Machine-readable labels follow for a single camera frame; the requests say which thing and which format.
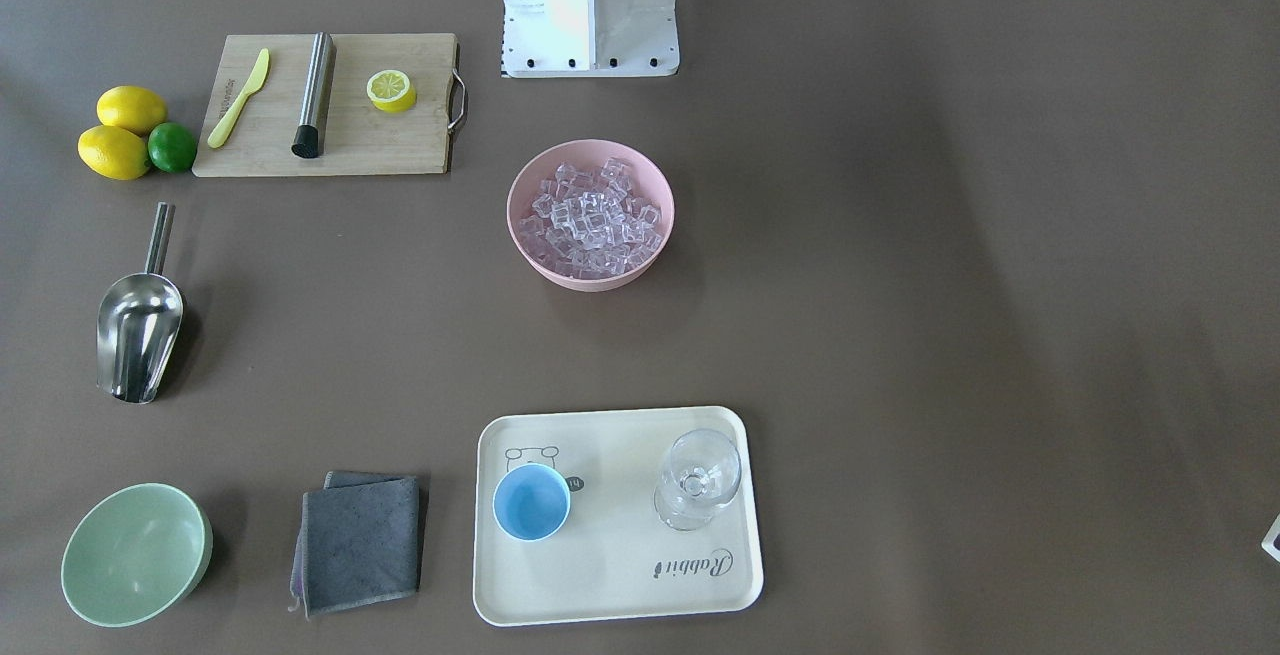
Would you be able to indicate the wooden cutting board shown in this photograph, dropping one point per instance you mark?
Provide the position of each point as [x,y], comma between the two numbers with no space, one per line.
[356,138]

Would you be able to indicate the light blue cup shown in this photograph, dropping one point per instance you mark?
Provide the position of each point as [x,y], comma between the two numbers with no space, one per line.
[532,502]

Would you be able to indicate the steel ice scoop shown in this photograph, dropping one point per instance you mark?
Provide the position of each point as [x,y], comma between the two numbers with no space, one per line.
[138,323]

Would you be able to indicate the half lemon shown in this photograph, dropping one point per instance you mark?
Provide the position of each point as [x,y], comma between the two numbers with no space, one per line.
[391,91]

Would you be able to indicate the steel muddler black tip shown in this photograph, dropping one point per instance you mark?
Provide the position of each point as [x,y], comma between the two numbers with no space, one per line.
[308,142]

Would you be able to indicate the yellow lemon lower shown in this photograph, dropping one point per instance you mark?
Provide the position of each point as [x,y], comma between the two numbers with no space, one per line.
[114,152]

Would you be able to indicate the clear wine glass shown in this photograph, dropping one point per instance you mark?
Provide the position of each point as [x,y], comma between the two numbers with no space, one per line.
[699,477]

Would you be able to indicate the grey folded cloth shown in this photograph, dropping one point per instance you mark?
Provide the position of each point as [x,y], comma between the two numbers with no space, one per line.
[359,542]

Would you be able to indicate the cream serving tray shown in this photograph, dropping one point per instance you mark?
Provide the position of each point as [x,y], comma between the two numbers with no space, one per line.
[613,558]

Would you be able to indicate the pink bowl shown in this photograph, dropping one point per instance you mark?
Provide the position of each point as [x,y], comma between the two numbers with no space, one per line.
[590,153]

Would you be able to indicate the pile of clear ice cubes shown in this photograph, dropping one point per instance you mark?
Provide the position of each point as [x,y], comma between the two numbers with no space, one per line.
[590,224]

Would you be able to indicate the yellow plastic knife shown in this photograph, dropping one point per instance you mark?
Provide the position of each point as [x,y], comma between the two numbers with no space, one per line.
[224,127]

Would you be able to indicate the green bowl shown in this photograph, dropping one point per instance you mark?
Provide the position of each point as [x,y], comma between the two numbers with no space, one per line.
[136,554]

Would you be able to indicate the green lime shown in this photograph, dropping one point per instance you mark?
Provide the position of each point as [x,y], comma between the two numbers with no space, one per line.
[172,147]

